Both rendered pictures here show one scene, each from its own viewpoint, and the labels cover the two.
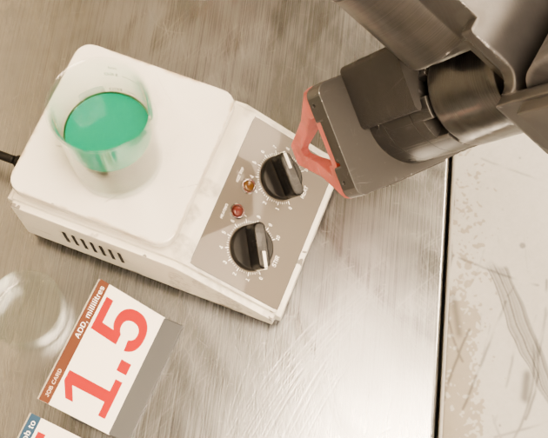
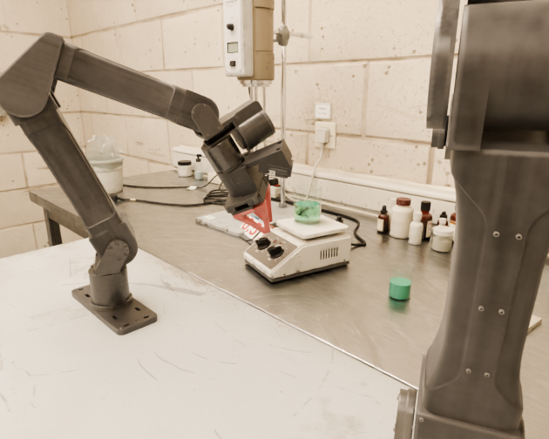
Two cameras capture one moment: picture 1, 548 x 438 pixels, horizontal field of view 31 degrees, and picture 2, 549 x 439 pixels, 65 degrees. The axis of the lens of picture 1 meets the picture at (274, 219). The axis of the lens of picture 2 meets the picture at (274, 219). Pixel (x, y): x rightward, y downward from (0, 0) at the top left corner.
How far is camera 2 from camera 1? 1.06 m
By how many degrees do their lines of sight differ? 86
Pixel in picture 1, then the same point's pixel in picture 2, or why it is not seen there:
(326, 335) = (230, 266)
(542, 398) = (160, 285)
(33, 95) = (361, 257)
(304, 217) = (262, 259)
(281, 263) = (254, 252)
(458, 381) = (187, 277)
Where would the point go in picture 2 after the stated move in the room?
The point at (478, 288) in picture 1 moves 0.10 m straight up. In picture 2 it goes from (203, 289) to (200, 240)
